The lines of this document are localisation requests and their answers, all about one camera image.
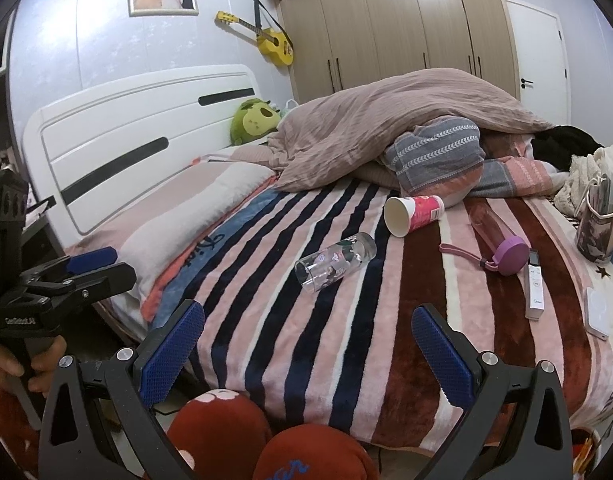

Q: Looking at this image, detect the grey pink patterned quilt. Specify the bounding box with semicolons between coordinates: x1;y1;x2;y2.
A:
379;116;570;211

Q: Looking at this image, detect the pinkish brown duvet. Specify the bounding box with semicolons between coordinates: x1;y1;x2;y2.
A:
269;67;556;194

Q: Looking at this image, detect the clear printed glass cup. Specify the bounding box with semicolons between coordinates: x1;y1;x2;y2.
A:
295;232;377;295

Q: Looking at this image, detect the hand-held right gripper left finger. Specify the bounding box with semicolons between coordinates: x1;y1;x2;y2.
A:
36;299;207;480

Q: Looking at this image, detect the white door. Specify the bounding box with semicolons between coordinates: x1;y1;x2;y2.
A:
504;0;572;127

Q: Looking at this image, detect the black clothing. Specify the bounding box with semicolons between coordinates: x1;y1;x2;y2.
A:
531;125;607;172

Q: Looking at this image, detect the pink white paper cup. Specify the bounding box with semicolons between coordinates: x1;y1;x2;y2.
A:
384;195;446;239

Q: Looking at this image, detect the white remote control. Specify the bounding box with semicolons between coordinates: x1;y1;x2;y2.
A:
525;250;545;321

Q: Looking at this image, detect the person's red pajama leg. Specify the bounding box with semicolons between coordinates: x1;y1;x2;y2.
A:
165;388;274;480
251;423;383;480

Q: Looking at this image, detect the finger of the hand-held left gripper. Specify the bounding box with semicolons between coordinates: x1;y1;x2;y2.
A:
36;261;138;308
17;246;119;286

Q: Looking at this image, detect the white bed headboard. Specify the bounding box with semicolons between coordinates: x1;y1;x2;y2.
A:
22;64;276;252

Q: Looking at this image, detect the white fluffy cloth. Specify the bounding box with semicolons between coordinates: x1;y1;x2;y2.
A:
554;141;613;218

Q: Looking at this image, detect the green plush toy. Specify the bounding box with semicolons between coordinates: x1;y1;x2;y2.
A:
230;98;283;147

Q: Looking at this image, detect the person's left hand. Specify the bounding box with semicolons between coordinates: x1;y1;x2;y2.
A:
0;335;68;397

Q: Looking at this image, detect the person's left forearm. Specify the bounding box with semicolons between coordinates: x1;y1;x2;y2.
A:
0;372;44;478

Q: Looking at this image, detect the white pillow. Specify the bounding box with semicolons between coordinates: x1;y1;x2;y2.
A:
120;162;276;293

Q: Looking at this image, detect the wooden wardrobe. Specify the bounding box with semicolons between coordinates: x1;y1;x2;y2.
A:
266;0;520;105

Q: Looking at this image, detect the striped plush blanket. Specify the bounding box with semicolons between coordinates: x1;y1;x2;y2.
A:
151;180;613;457

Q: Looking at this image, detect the pink bottle with purple lid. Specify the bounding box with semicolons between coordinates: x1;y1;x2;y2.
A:
440;202;531;276

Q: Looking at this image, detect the blue towel with orange edge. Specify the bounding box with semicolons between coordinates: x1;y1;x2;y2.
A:
140;191;290;328

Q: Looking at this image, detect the printed paper bag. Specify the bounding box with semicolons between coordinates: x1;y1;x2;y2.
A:
575;174;613;264

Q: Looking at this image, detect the yellow guitar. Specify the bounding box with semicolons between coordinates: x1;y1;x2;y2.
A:
215;0;294;67

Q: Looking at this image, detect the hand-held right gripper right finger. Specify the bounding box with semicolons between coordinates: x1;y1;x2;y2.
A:
411;303;575;480

